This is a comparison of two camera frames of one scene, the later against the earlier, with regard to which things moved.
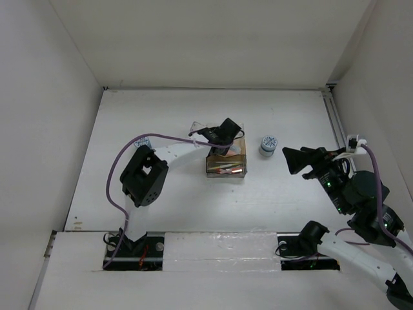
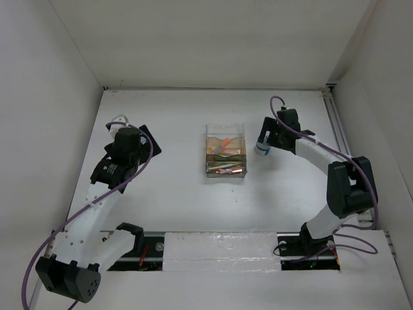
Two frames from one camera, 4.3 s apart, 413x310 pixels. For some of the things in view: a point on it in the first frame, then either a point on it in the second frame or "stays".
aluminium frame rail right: (335, 115) stays
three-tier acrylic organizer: (233, 165) stays
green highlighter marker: (236, 149) -> (236, 157)
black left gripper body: (224, 152) -> (144, 150)
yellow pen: (224, 166) stays
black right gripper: (318, 159) -> (271, 125)
